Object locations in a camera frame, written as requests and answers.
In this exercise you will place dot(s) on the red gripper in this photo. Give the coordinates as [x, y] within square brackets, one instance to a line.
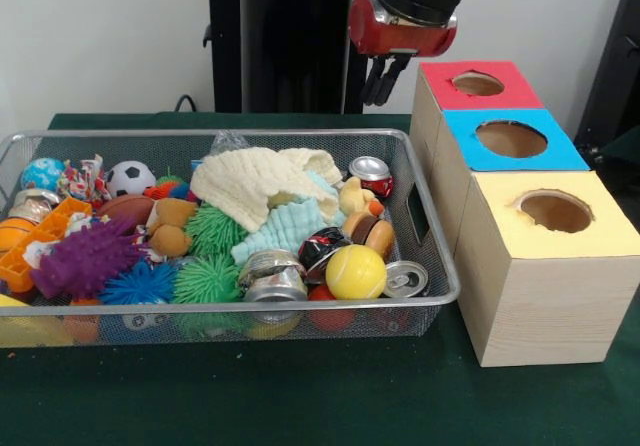
[395, 38]

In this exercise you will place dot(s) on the yellow plush duck toy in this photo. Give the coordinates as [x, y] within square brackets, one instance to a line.
[358, 198]

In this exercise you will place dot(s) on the small toy hamburger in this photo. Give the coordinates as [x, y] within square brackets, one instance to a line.
[368, 234]

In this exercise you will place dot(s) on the clear plastic bag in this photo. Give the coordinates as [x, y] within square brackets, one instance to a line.
[226, 141]

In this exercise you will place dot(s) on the cream knitted cloth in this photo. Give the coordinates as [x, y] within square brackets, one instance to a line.
[250, 184]

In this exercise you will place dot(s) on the purple spiky ball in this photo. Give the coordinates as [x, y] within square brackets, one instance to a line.
[85, 261]

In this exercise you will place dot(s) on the wooden box with three holes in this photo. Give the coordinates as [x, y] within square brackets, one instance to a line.
[545, 286]

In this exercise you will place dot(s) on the clear shallow mesh bin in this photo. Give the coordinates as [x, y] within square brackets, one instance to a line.
[200, 316]

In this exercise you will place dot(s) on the red soda can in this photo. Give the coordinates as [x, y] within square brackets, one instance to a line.
[372, 174]

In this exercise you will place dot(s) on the light teal cloth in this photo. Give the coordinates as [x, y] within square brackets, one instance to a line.
[280, 231]

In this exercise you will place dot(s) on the yellow tennis ball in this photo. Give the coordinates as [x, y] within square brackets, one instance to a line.
[355, 271]

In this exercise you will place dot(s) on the silver can with pull tab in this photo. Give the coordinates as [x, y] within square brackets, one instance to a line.
[405, 279]

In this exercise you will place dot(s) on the crushed silver can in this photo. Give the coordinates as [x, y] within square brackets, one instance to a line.
[272, 276]

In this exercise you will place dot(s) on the black side stand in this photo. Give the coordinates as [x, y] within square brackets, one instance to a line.
[620, 66]

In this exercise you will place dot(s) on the green spiky ball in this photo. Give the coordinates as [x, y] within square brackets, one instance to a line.
[207, 280]

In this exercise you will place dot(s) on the small soccer ball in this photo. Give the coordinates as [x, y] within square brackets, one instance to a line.
[130, 178]

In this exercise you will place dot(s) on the dark green table cloth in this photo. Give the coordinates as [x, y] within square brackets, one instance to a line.
[300, 396]

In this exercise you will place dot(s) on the small orange basketball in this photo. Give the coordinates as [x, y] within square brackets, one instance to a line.
[12, 234]

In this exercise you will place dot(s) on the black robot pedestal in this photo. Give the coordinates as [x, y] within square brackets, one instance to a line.
[280, 46]

